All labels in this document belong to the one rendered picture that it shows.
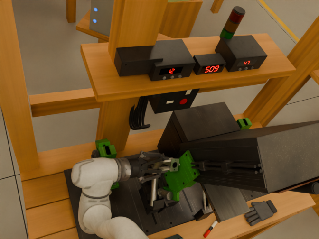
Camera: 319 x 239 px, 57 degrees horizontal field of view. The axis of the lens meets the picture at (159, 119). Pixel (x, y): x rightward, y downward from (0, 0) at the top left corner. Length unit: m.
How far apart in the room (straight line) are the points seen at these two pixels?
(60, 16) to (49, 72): 0.92
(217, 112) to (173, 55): 0.51
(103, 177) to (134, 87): 0.34
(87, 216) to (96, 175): 0.15
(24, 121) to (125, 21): 0.55
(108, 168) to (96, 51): 0.42
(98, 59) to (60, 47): 2.37
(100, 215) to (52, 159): 0.59
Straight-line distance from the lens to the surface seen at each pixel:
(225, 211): 1.37
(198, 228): 1.55
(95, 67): 1.07
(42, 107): 1.32
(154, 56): 1.02
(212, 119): 1.45
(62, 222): 1.47
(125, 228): 0.79
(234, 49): 1.23
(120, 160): 1.14
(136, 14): 0.96
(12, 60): 0.99
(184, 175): 1.28
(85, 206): 1.13
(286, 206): 1.85
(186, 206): 1.57
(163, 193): 1.36
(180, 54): 1.09
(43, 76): 3.15
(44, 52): 3.39
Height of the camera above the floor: 2.29
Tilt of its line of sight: 51 degrees down
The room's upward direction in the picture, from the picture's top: 22 degrees clockwise
